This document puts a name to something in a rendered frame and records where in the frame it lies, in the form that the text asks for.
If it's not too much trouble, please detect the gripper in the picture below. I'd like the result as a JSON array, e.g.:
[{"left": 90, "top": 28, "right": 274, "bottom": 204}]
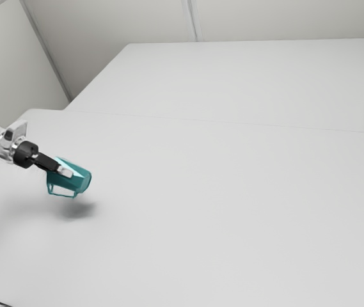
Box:
[{"left": 12, "top": 139, "right": 74, "bottom": 178}]

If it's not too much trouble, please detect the teal faceted mug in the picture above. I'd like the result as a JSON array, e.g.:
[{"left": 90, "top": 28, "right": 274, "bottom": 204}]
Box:
[{"left": 46, "top": 156, "right": 93, "bottom": 198}]

